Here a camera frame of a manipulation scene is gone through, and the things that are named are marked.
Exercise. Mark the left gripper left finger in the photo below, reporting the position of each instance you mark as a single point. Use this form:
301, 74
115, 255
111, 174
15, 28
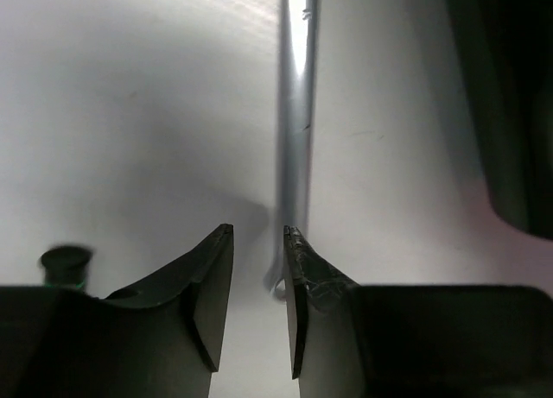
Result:
160, 336

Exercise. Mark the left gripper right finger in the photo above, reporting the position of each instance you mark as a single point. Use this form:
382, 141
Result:
353, 340

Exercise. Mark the silver combination wrench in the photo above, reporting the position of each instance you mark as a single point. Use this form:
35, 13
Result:
298, 35

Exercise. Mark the black drawer cabinet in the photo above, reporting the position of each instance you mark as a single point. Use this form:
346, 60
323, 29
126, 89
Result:
505, 52

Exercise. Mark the small green precision screwdriver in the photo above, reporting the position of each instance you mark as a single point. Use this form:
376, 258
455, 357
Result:
66, 266

